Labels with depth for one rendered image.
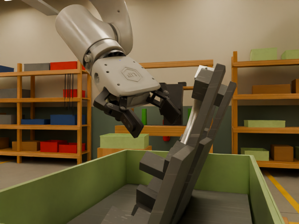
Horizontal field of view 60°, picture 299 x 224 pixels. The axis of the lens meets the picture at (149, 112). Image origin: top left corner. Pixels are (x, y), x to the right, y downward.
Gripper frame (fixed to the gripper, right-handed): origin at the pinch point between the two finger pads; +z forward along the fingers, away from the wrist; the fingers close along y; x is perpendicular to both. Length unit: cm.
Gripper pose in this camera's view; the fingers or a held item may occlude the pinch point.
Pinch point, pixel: (155, 121)
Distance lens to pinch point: 45.0
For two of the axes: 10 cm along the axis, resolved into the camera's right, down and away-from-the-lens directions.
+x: -3.8, 6.8, 6.2
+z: 5.8, 7.0, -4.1
